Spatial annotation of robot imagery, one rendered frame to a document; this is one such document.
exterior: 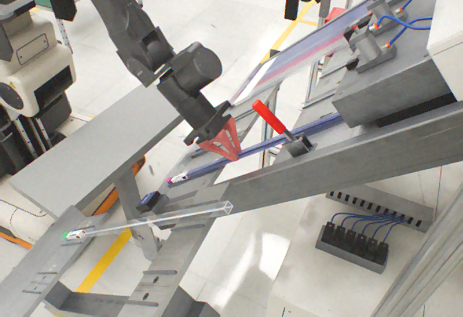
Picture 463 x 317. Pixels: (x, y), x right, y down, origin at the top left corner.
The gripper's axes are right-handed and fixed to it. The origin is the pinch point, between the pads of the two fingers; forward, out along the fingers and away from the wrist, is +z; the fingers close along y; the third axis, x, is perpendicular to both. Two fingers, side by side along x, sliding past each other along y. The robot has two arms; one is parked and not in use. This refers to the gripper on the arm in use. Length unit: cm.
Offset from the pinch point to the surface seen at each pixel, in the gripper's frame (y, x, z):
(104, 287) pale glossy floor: -10, 101, 27
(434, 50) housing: -7.9, -41.6, -6.1
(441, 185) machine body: 40, -12, 52
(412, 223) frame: 21, -9, 46
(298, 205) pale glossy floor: 62, 62, 67
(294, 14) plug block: 17.1, -17.9, -13.3
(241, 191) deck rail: -10.0, -6.4, 1.9
